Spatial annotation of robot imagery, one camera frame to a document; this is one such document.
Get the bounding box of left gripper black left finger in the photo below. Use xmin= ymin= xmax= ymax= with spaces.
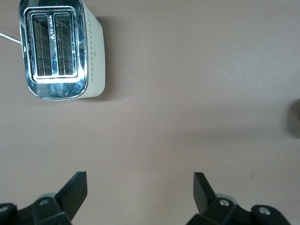
xmin=0 ymin=171 xmax=88 ymax=225

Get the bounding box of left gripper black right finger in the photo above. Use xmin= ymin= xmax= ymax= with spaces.
xmin=185 ymin=172 xmax=293 ymax=225

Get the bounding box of brown table cover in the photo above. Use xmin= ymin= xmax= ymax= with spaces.
xmin=0 ymin=0 xmax=300 ymax=225

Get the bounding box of beige chrome two-slot toaster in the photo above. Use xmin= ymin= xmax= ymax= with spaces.
xmin=18 ymin=0 xmax=106 ymax=101

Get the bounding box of white toaster cord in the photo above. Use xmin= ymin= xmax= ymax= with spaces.
xmin=0 ymin=32 xmax=22 ymax=45

